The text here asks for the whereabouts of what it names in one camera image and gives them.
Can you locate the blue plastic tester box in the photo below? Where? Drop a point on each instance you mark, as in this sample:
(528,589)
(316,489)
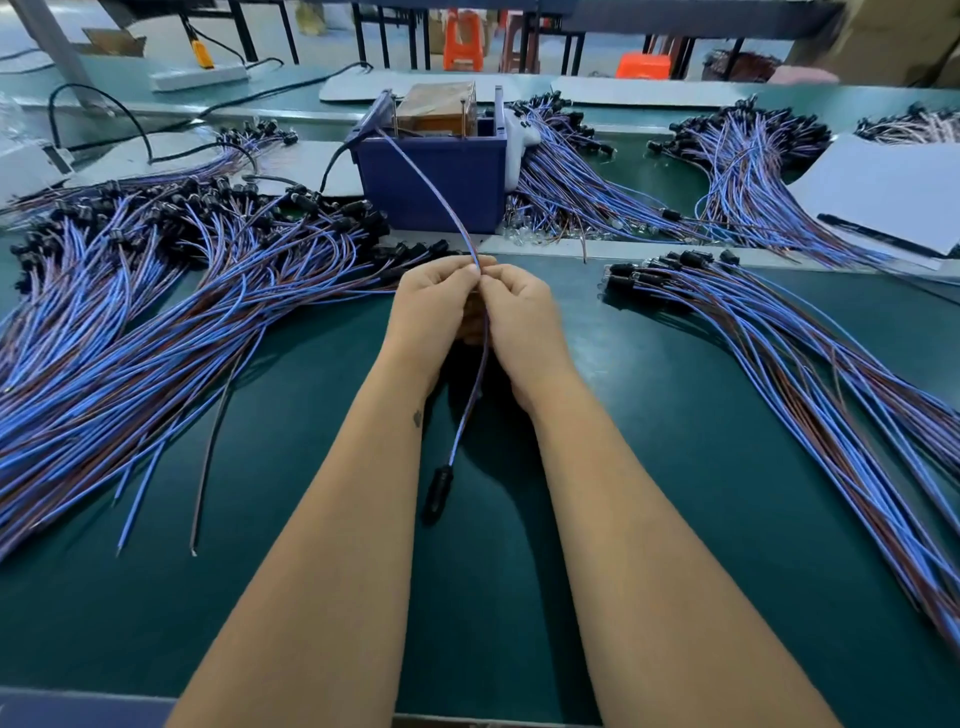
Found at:
(450,192)

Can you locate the person's right forearm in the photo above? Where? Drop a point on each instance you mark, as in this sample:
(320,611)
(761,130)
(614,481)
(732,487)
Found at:
(675,578)

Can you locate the orange plastic stool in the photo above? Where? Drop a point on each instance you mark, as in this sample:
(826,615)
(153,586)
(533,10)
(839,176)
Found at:
(642,66)
(464,41)

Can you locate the white flat mat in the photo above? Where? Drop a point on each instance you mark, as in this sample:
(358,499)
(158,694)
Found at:
(653,93)
(432,86)
(297,165)

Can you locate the orange plug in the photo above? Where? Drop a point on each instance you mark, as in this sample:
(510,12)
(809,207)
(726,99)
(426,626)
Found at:
(203,54)

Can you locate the long grey workbench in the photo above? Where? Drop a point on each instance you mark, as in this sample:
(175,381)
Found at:
(675,12)

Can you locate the person's left forearm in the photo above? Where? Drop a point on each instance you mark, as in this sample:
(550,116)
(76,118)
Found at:
(300,578)

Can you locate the grey metal pole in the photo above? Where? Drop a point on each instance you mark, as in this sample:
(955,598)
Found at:
(48,38)

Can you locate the pink plastic stool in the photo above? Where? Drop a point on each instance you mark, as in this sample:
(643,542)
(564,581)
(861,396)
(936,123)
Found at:
(803,75)

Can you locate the white power strip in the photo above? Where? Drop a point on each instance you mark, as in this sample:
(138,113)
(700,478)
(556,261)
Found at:
(200,78)

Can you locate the stack of large cardboard boxes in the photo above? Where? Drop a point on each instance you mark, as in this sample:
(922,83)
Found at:
(908,33)

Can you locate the person's left hand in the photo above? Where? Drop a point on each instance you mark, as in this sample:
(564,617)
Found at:
(425,323)

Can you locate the person's right hand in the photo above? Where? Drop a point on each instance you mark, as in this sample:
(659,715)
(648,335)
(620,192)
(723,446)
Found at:
(528,330)

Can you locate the brown cardboard block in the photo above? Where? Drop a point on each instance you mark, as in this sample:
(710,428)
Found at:
(437,108)

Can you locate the black pen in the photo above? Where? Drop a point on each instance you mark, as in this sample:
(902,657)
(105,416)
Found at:
(882,236)

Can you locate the open cardboard box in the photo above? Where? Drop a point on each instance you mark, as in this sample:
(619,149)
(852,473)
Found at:
(114,42)

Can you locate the white paper sheet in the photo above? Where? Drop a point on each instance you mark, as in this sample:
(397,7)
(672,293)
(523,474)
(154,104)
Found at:
(893,192)

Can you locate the white plastic device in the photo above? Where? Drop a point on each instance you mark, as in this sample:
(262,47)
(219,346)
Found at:
(27,168)

